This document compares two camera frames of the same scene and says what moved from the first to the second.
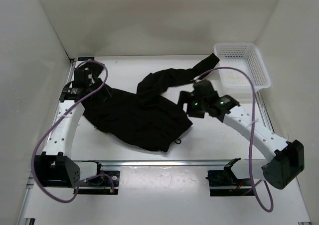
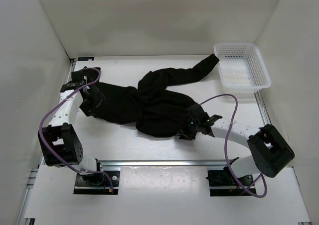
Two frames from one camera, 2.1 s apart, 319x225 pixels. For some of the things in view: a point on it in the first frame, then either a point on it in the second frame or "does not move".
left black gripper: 93,84 -> 98,98
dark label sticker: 85,58 does not move
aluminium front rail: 229,163 does not move
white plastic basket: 245,57 does not move
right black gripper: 187,97 -> 186,134
